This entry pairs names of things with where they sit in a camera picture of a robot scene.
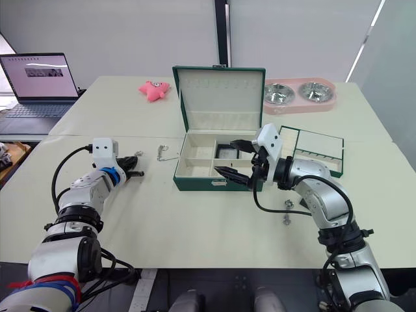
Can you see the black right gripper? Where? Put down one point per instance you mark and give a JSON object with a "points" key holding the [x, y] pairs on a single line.
{"points": [[257, 175]]}

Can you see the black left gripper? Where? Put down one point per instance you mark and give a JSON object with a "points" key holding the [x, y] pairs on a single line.
{"points": [[125, 165]]}

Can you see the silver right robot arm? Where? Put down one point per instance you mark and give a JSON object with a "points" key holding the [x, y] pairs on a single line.
{"points": [[325, 195]]}

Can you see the black display case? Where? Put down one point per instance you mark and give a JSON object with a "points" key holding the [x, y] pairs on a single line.
{"points": [[226, 152]]}

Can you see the green jewelry box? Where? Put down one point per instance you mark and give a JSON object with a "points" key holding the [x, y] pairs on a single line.
{"points": [[221, 97]]}

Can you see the small silver jewelry piece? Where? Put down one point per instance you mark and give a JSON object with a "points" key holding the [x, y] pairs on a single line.
{"points": [[288, 204], [286, 220]]}

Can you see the green jewelry tray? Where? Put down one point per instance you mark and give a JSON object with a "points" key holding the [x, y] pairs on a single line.
{"points": [[318, 143]]}

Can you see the brown cardboard box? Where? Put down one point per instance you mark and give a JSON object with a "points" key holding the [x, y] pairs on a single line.
{"points": [[16, 152]]}

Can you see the steel pet bowl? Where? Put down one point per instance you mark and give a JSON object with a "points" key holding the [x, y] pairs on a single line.
{"points": [[279, 93], [316, 91]]}

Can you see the pink double bowl stand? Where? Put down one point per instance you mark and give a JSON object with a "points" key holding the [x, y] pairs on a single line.
{"points": [[297, 109]]}

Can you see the pink plush toy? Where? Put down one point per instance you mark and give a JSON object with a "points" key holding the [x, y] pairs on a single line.
{"points": [[152, 91]]}

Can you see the white power strip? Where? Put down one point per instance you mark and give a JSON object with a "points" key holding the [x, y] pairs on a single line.
{"points": [[143, 292]]}

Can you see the grey laptop with pink screen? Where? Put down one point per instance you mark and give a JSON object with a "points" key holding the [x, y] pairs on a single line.
{"points": [[39, 78]]}

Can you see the grey rounded shape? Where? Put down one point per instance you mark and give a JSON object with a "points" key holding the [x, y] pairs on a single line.
{"points": [[187, 301], [269, 300]]}

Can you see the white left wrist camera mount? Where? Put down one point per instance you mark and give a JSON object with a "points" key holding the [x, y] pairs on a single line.
{"points": [[104, 151]]}

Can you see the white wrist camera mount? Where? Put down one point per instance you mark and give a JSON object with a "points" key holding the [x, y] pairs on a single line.
{"points": [[269, 138], [104, 151]]}

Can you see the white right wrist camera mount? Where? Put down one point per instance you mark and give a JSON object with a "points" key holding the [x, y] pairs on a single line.
{"points": [[269, 138]]}

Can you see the black window frame post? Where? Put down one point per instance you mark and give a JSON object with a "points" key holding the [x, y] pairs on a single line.
{"points": [[222, 32]]}

